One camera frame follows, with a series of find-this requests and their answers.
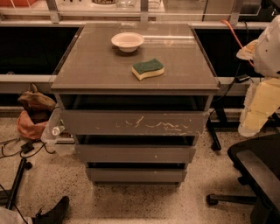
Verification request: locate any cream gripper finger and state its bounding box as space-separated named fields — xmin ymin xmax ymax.
xmin=236 ymin=39 xmax=258 ymax=60
xmin=238 ymin=78 xmax=280 ymax=137

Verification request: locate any grey drawer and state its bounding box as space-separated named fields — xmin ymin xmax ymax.
xmin=61 ymin=110 xmax=208 ymax=136
xmin=75 ymin=144 xmax=195 ymax=163
xmin=86 ymin=168 xmax=186 ymax=183

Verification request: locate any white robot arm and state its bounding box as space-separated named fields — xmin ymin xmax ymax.
xmin=236 ymin=16 xmax=280 ymax=137

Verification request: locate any grey drawer cabinet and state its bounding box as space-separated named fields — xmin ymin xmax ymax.
xmin=50 ymin=22 xmax=221 ymax=187

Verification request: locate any grey bottom drawer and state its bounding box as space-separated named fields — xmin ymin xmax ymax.
xmin=86 ymin=168 xmax=186 ymax=183

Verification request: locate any grey top drawer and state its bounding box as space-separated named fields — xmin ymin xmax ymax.
xmin=61 ymin=110 xmax=208 ymax=136

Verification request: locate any black power adapter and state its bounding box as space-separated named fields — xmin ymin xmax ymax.
xmin=234 ymin=74 xmax=250 ymax=83

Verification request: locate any black metal stand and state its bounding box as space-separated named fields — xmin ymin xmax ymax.
xmin=206 ymin=104 xmax=280 ymax=151

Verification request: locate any black office chair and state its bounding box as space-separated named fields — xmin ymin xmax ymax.
xmin=206 ymin=133 xmax=280 ymax=224

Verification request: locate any green yellow sponge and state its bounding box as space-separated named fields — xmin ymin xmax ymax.
xmin=131 ymin=59 xmax=165 ymax=81

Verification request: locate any white bowl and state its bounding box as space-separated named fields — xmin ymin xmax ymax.
xmin=111 ymin=32 xmax=144 ymax=53

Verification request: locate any clear plastic bin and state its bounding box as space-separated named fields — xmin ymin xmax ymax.
xmin=41 ymin=108 xmax=75 ymax=156

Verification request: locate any brown cloth bag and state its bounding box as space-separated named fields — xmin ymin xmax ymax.
xmin=17 ymin=83 xmax=56 ymax=123

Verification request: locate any orange cloth bag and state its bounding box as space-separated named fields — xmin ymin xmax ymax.
xmin=17 ymin=110 xmax=47 ymax=140

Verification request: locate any black shoe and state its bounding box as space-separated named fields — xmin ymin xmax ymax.
xmin=32 ymin=196 xmax=69 ymax=224

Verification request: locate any black floor adapter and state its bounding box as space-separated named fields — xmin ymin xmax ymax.
xmin=21 ymin=142 xmax=34 ymax=154

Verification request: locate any black stand leg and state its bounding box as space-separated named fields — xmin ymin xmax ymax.
xmin=5 ymin=157 xmax=32 ymax=210

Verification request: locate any orange cable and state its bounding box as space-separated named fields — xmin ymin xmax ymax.
xmin=220 ymin=18 xmax=256 ymax=68

